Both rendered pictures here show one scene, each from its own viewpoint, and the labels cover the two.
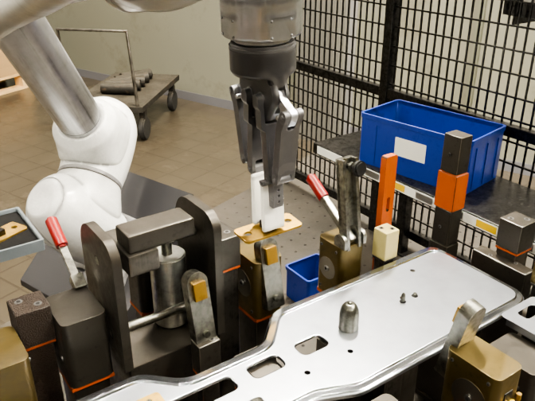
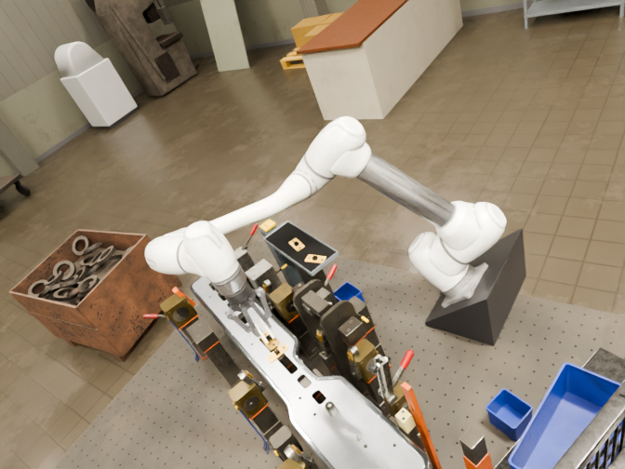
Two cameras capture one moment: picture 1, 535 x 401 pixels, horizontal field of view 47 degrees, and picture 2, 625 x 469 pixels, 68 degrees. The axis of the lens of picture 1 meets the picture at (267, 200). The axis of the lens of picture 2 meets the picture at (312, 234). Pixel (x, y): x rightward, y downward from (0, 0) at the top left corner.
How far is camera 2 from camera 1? 1.64 m
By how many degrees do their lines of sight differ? 85
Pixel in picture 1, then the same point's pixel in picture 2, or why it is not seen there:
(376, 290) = (368, 423)
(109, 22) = not seen: outside the picture
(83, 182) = (432, 248)
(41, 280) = not seen: hidden behind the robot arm
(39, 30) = (373, 183)
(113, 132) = (450, 234)
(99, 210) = (432, 266)
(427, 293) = (368, 453)
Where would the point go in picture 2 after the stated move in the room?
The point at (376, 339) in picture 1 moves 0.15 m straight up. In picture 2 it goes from (324, 426) to (307, 400)
